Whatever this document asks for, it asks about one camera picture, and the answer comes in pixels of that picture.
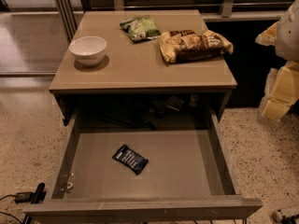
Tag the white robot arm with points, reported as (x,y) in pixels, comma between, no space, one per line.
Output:
(284,36)

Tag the green snack bag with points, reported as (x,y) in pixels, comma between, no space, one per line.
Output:
(140,28)

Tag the open grey top drawer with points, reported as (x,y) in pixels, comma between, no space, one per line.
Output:
(179,170)

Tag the dark blue rxbar wrapper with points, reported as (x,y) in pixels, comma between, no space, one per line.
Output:
(129,158)

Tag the yellow brown chip bag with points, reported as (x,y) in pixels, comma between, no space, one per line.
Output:
(187,46)

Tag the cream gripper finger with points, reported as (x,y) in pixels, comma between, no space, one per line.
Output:
(281,91)

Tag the black power adapter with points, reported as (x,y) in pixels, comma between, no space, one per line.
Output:
(23,197)

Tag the white ceramic bowl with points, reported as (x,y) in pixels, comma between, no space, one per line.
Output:
(88,50)

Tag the white power strip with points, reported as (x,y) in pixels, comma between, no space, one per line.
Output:
(286,215)

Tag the black clamp on drawer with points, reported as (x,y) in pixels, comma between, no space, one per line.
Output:
(38,196)

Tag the small dark packet in cabinet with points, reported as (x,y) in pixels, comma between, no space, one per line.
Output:
(174,103)

